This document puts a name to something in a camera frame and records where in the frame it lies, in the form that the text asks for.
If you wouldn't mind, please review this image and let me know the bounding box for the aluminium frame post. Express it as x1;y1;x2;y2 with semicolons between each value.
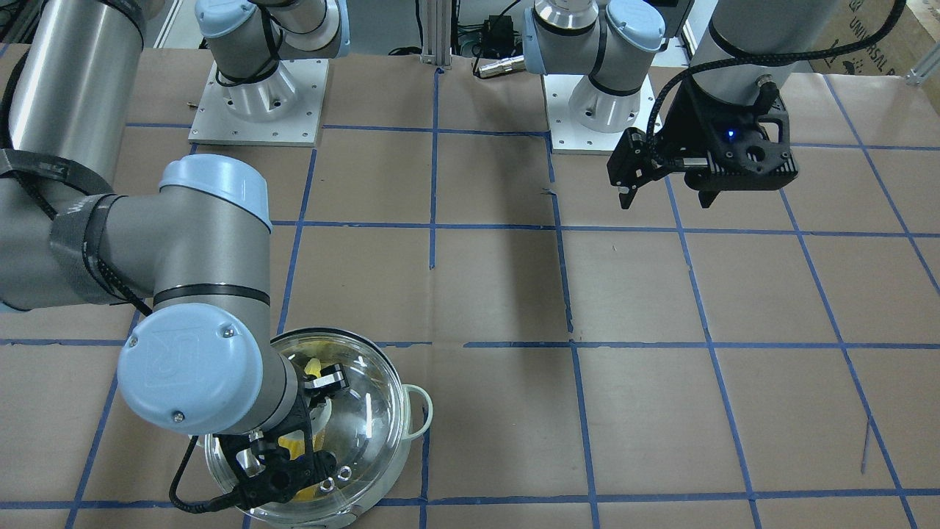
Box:
419;1;457;70

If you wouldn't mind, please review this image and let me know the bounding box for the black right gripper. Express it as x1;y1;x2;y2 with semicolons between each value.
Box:
228;364;348;508

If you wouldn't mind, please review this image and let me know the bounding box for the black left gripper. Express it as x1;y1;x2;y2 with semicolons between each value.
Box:
607;75;799;209

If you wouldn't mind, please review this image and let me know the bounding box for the silver cylinder connector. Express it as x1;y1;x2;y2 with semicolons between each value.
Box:
473;56;526;79

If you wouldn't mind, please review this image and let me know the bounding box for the glass pot lid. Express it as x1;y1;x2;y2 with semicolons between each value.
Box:
248;328;414;528

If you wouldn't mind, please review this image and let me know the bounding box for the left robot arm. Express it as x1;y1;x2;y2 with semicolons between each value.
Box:
521;1;906;209

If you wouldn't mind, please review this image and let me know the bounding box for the yellow corn cob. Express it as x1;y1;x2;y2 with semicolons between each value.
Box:
275;356;331;502

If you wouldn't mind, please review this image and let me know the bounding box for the pale green steel pot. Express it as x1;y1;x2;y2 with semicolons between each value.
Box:
200;327;433;528

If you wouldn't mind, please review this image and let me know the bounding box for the cardboard box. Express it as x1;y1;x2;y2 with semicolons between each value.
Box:
808;0;940;78

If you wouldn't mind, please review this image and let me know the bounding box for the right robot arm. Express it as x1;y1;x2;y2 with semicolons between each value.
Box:
2;1;348;514

